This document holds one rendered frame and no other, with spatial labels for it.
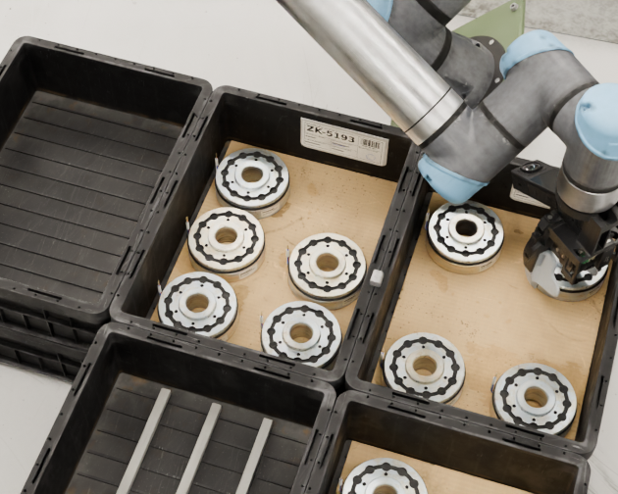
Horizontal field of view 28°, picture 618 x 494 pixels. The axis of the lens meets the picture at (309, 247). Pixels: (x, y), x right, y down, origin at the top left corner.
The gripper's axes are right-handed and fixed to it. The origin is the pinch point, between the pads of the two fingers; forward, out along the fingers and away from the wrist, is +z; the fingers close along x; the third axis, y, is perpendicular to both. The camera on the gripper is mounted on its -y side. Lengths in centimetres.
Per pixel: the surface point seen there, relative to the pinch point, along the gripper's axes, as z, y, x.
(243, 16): 15, -74, -5
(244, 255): -0.8, -21.7, -33.8
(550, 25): 85, -94, 91
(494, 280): 2.1, -3.0, -6.1
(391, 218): -7.9, -13.0, -16.8
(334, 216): 2.1, -23.0, -19.1
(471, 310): 2.0, -0.8, -11.4
